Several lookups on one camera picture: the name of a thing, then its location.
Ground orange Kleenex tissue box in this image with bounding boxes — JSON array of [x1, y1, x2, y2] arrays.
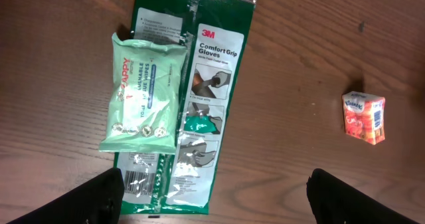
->
[[342, 91, 386, 145]]

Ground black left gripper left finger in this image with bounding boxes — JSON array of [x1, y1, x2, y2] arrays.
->
[[8, 168, 124, 224]]

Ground light teal wipes pack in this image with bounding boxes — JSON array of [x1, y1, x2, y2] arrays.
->
[[99, 34, 187, 154]]

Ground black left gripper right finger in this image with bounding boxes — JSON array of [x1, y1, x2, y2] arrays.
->
[[306, 168, 415, 224]]

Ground green 3M gloves pack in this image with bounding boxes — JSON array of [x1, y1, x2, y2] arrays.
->
[[112, 0, 256, 215]]

